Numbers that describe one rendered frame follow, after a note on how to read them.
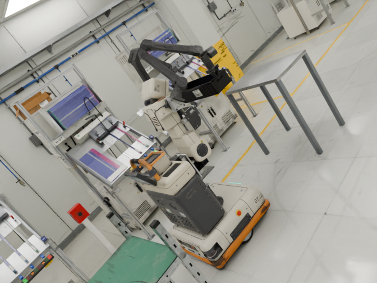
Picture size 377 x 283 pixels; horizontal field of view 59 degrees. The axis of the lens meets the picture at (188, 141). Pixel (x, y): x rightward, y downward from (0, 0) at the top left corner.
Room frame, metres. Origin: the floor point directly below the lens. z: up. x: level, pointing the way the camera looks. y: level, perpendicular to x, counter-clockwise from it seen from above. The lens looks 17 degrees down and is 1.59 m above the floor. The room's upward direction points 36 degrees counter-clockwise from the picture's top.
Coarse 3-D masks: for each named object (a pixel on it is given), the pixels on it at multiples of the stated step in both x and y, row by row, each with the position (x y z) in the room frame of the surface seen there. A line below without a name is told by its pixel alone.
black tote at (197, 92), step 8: (224, 72) 2.47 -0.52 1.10; (192, 80) 2.89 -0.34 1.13; (200, 80) 2.79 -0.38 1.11; (208, 80) 2.71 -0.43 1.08; (216, 80) 2.43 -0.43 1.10; (224, 80) 2.46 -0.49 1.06; (192, 88) 2.63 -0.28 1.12; (200, 88) 2.55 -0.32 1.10; (208, 88) 2.47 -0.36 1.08; (216, 88) 2.41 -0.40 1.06; (184, 96) 2.80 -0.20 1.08; (192, 96) 2.70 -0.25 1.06; (200, 96) 2.61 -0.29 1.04; (208, 96) 2.53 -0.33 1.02
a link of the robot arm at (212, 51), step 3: (198, 48) 2.44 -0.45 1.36; (201, 48) 2.43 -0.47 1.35; (210, 48) 2.45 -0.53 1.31; (213, 48) 2.44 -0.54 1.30; (198, 51) 2.43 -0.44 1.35; (201, 51) 2.43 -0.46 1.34; (204, 51) 2.44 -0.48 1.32; (207, 51) 2.45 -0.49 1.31; (210, 51) 2.43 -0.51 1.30; (213, 51) 2.43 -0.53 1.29; (216, 51) 2.43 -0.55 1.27; (201, 54) 2.45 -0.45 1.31; (210, 54) 2.42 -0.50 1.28; (213, 54) 2.43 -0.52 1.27; (210, 57) 2.45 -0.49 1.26
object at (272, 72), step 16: (272, 64) 3.00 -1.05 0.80; (288, 64) 2.68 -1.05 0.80; (240, 80) 3.22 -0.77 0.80; (256, 80) 2.86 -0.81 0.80; (272, 80) 2.60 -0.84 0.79; (320, 80) 2.74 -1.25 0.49; (288, 96) 2.57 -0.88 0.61; (240, 112) 3.16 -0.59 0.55; (336, 112) 2.74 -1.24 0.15; (288, 128) 3.34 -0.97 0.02; (304, 128) 2.57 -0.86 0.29
